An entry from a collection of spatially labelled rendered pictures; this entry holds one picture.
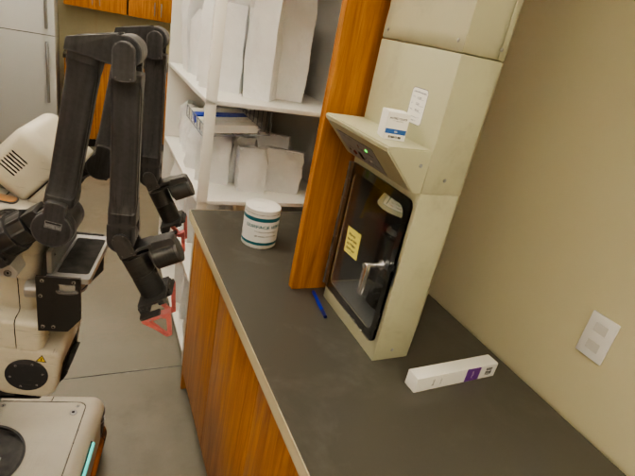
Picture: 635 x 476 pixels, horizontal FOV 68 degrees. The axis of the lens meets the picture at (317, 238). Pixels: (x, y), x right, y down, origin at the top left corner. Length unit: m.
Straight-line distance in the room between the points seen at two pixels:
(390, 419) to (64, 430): 1.22
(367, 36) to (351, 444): 0.99
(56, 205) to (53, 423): 1.10
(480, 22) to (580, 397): 0.92
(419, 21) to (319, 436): 0.93
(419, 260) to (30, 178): 0.91
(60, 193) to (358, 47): 0.80
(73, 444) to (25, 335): 0.60
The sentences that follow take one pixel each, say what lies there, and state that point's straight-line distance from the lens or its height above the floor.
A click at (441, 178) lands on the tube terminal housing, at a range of 1.11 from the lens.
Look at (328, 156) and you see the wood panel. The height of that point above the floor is 1.38.
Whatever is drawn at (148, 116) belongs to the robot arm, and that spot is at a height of 1.39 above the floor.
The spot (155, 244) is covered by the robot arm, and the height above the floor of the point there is 1.21.
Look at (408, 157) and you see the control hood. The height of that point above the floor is 1.49.
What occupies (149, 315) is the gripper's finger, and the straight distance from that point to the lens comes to 1.14.
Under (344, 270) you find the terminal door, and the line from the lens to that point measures 1.37.
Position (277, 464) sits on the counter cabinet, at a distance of 1.25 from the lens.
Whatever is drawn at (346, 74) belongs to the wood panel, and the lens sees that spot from 1.34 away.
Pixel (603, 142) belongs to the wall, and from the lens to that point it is 1.34.
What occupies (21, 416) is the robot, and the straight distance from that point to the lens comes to 2.06.
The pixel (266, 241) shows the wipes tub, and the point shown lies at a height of 0.97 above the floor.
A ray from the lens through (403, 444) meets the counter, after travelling 1.12.
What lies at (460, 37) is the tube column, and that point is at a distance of 1.07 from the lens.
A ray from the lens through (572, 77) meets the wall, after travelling 1.42.
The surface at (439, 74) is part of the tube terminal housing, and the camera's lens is 1.10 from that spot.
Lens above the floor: 1.70
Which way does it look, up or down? 23 degrees down
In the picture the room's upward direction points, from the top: 12 degrees clockwise
